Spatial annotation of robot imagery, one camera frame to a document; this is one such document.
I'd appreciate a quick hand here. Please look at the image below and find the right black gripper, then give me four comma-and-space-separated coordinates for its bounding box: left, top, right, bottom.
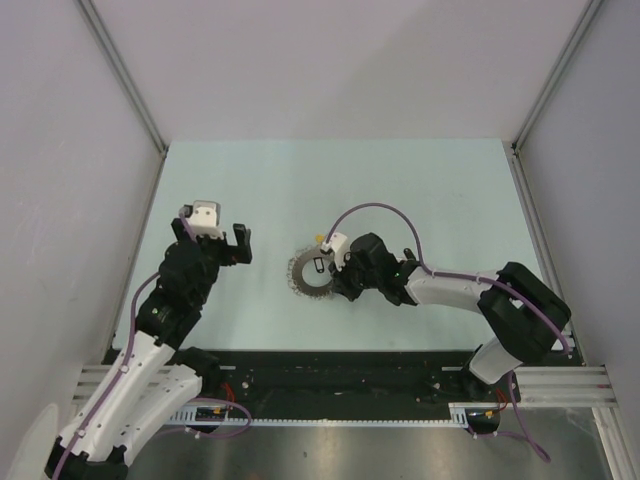
329, 251, 381, 303

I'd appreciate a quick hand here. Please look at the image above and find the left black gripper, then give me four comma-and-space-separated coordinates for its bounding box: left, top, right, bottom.
171, 218, 250, 305

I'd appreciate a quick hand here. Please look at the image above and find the large silver keyring holder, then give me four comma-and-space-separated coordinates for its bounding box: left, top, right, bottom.
287, 246, 332, 300

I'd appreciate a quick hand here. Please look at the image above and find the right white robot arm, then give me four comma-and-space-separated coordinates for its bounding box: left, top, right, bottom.
321, 233, 571, 401

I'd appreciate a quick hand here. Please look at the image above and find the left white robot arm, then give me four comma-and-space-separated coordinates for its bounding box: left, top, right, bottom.
44, 219, 252, 479

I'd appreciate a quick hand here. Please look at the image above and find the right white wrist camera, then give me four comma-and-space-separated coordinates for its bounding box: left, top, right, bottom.
320, 232, 349, 273

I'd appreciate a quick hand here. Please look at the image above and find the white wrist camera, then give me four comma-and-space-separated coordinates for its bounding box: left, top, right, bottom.
178, 200, 223, 240
320, 232, 349, 273

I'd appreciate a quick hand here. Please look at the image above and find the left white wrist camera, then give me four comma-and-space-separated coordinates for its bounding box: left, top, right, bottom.
178, 200, 223, 240

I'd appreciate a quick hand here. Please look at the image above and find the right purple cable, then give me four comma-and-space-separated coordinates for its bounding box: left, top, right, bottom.
324, 202, 572, 356

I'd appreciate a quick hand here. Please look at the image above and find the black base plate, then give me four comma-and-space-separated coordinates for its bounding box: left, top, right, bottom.
102, 348, 521, 420

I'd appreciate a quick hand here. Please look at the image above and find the white slotted cable duct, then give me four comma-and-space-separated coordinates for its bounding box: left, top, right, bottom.
165, 404, 501, 433

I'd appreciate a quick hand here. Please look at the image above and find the left aluminium frame post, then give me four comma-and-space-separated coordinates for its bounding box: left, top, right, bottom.
74, 0, 169, 154

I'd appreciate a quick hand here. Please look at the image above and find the aluminium frame post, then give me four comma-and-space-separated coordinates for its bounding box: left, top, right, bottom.
509, 0, 606, 151
74, 0, 169, 154

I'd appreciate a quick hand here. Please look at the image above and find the right aluminium frame post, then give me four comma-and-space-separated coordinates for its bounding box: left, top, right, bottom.
509, 0, 606, 151

